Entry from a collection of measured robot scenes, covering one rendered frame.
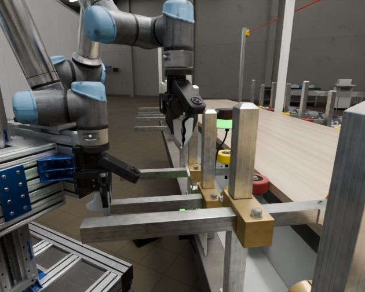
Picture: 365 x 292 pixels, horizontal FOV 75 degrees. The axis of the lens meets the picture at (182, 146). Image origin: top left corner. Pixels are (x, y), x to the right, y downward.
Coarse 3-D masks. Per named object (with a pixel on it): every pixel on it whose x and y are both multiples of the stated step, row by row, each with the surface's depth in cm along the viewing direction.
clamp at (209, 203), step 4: (200, 188) 71; (212, 188) 71; (216, 188) 71; (200, 192) 71; (204, 192) 69; (208, 192) 69; (212, 192) 69; (216, 192) 69; (204, 196) 67; (208, 196) 67; (204, 200) 66; (208, 200) 64; (212, 200) 64; (216, 200) 65; (204, 204) 67; (208, 204) 64; (212, 204) 65; (216, 204) 65; (220, 204) 65; (204, 208) 67; (208, 208) 65; (212, 208) 65
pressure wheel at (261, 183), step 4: (256, 176) 70; (260, 176) 71; (264, 176) 71; (256, 180) 69; (260, 180) 69; (264, 180) 68; (268, 180) 68; (256, 184) 66; (260, 184) 66; (264, 184) 67; (268, 184) 68; (256, 188) 67; (260, 188) 67; (264, 188) 67; (252, 192) 67; (256, 192) 67; (260, 192) 67; (264, 192) 67
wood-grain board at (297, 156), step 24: (264, 120) 169; (288, 120) 169; (264, 144) 107; (288, 144) 107; (312, 144) 107; (336, 144) 107; (264, 168) 79; (288, 168) 79; (312, 168) 79; (288, 192) 62; (312, 192) 62
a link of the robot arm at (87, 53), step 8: (80, 16) 88; (80, 24) 89; (80, 32) 91; (80, 40) 92; (88, 40) 91; (80, 48) 94; (88, 48) 93; (96, 48) 95; (72, 56) 96; (80, 56) 95; (88, 56) 95; (96, 56) 97; (80, 64) 96; (88, 64) 96; (96, 64) 98; (80, 72) 97; (88, 72) 98; (96, 72) 101; (104, 72) 104; (80, 80) 98; (88, 80) 100; (96, 80) 103
